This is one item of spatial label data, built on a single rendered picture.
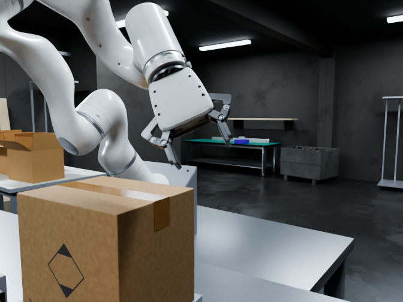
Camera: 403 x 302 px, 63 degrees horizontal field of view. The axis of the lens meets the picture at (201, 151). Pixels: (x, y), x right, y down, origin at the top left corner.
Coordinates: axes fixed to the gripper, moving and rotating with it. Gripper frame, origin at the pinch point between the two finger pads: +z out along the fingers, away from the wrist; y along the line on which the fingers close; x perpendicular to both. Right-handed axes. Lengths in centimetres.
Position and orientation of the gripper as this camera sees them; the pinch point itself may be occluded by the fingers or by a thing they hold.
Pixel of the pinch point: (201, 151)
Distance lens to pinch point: 55.3
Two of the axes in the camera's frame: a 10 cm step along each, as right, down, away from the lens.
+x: -1.7, -3.3, -9.3
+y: -9.1, 4.0, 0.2
